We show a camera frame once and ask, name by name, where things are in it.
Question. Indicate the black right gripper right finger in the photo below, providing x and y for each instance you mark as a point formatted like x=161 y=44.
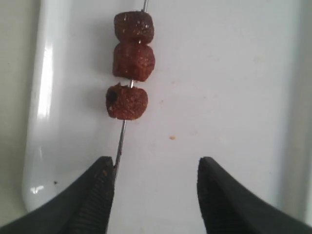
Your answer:
x=227 y=207

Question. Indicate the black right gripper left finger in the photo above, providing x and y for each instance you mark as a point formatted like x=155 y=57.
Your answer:
x=82 y=208

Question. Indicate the thin metal skewer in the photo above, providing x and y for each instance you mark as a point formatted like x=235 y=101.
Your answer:
x=124 y=123

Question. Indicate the white rectangular plastic tray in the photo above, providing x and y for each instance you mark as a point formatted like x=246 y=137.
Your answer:
x=232 y=81

